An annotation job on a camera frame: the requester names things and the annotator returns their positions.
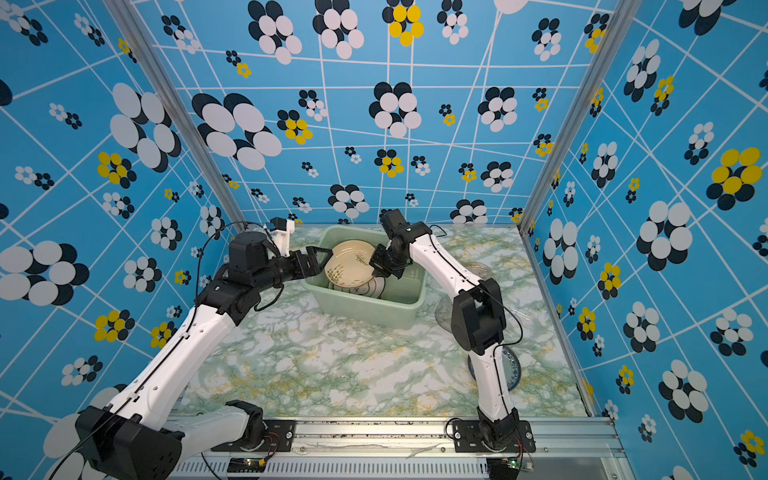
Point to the white black-rimmed flower plate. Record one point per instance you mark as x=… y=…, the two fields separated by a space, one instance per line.
x=372 y=289

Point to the brownish clear glass plate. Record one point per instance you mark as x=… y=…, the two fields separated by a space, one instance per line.
x=478 y=271

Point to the grey clear glass plate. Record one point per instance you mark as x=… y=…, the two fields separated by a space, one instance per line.
x=443 y=313

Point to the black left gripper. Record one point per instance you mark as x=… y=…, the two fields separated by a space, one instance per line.
x=310 y=255

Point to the aluminium corner post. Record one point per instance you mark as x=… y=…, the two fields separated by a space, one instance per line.
x=621 y=20
x=129 y=23

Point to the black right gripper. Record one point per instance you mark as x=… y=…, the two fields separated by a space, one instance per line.
x=379 y=268

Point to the beige bamboo print plate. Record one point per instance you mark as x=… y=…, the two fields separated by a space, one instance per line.
x=349 y=266

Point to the aluminium corner post left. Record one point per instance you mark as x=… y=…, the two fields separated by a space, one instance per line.
x=129 y=23

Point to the blue patterned plate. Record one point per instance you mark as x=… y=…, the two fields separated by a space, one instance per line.
x=513 y=369

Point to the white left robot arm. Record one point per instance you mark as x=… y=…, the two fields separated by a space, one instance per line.
x=132 y=437

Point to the aluminium corner post right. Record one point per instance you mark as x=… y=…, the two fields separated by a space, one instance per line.
x=621 y=20

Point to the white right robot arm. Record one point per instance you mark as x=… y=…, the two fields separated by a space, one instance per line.
x=478 y=319

